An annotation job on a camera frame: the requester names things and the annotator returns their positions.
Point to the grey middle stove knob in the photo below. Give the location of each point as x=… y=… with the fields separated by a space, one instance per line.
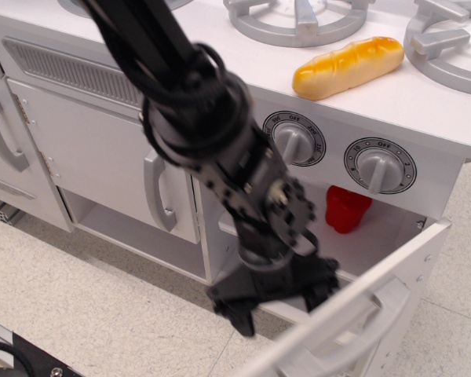
x=299 y=140

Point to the grey burner grate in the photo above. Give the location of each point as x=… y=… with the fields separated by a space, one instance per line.
x=297 y=24
x=437 y=42

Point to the grey right stove knob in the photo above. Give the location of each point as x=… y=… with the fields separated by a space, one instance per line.
x=380 y=166

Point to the grey right burner grate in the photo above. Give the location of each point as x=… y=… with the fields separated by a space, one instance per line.
x=437 y=42

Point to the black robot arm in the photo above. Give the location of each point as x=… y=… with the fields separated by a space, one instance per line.
x=198 y=116

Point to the grey cupboard door handle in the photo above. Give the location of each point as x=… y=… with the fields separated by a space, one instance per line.
x=153 y=167

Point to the white cupboard door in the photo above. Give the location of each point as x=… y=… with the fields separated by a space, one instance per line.
x=99 y=156

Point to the aluminium frame rail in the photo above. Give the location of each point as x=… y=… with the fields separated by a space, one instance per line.
x=10 y=214

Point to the grey left burner grate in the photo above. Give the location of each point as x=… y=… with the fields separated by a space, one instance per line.
x=297 y=24

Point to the red toy pepper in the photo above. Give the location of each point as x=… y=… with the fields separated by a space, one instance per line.
x=345 y=209

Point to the white toy oven door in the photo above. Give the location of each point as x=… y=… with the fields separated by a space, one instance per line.
x=411 y=264

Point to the yellow toy bread loaf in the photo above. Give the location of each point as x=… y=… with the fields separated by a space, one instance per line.
x=346 y=68

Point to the silver toy sink basin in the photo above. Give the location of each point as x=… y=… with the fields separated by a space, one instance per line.
x=75 y=6

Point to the grey vent grille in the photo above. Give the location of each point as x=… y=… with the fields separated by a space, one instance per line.
x=74 y=72

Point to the grey oven door handle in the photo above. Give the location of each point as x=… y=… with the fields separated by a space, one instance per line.
x=355 y=326

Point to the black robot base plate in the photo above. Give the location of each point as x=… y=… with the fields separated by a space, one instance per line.
x=42 y=362

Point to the grey stove knob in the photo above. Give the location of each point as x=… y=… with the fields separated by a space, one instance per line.
x=299 y=140
x=380 y=166

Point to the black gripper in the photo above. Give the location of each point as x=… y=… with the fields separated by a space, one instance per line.
x=241 y=286

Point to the white toy kitchen cabinet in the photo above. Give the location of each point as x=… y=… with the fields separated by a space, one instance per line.
x=104 y=327

